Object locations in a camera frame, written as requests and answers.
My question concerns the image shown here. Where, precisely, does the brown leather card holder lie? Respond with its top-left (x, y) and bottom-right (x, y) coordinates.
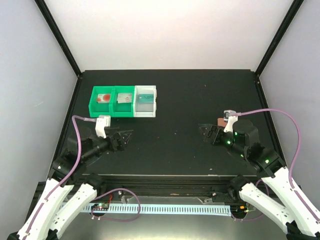
top-left (217, 118), bottom-right (228, 128)

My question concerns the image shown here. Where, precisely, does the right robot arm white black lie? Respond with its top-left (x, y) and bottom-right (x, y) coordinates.
top-left (198, 119), bottom-right (320, 240)

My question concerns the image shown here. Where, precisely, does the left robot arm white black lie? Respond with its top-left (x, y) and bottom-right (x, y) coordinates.
top-left (7, 127), bottom-right (133, 240)

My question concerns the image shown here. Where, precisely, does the blossom pattern card in bin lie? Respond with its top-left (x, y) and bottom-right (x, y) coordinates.
top-left (117, 93), bottom-right (133, 104)

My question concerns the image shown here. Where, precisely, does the red circles card in bin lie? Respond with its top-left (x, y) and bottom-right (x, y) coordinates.
top-left (96, 93), bottom-right (111, 104)

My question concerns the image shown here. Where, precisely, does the teal VIP card in bin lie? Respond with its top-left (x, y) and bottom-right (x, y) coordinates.
top-left (138, 93), bottom-right (154, 104)

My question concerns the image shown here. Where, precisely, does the green bin middle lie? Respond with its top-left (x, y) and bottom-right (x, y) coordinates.
top-left (111, 85), bottom-right (135, 118)

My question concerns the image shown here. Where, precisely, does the green bin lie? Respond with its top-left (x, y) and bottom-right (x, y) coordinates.
top-left (88, 85), bottom-right (115, 118)
top-left (111, 85), bottom-right (135, 118)

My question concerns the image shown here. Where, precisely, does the green bin left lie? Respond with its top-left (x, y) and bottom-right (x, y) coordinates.
top-left (88, 85), bottom-right (115, 118)

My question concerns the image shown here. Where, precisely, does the white translucent bin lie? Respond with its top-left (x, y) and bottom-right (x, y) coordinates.
top-left (133, 85), bottom-right (157, 118)

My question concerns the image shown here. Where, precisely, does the left small circuit board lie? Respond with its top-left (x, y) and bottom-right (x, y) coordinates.
top-left (91, 203), bottom-right (109, 211)

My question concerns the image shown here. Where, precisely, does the small circuit board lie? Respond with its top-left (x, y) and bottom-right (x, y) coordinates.
top-left (91, 203), bottom-right (109, 211)
top-left (234, 204), bottom-right (256, 213)

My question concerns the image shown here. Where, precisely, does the right small circuit board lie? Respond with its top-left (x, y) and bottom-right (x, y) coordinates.
top-left (234, 204), bottom-right (256, 213)

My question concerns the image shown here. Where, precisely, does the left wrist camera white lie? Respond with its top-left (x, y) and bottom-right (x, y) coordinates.
top-left (95, 115), bottom-right (111, 139)

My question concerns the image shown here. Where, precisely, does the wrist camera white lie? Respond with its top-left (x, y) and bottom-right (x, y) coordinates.
top-left (223, 110), bottom-right (240, 133)
top-left (95, 115), bottom-right (111, 139)

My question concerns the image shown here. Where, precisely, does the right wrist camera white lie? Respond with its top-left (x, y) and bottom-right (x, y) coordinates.
top-left (223, 110), bottom-right (240, 133)

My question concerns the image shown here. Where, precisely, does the black aluminium front rail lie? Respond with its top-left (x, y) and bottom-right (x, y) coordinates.
top-left (37, 174), bottom-right (301, 201)

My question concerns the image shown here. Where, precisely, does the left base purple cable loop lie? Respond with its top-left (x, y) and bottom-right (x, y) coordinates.
top-left (90, 187), bottom-right (141, 223)

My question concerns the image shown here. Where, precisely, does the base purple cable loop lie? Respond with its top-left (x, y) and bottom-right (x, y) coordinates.
top-left (230, 178), bottom-right (270, 223)
top-left (90, 187), bottom-right (141, 223)

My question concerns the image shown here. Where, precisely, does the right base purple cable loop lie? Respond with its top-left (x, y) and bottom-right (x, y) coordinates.
top-left (230, 178), bottom-right (270, 223)

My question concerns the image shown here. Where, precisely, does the white slotted cable duct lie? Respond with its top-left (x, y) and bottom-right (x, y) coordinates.
top-left (59, 201), bottom-right (232, 217)

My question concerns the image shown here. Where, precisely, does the left black frame post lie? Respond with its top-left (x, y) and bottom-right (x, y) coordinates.
top-left (34, 0), bottom-right (82, 78)

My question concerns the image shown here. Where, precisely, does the black frame post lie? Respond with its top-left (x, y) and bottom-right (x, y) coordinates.
top-left (34, 0), bottom-right (82, 78)
top-left (255, 0), bottom-right (304, 78)

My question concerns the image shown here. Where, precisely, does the right black frame post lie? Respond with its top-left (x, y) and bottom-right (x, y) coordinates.
top-left (255, 0), bottom-right (304, 78)

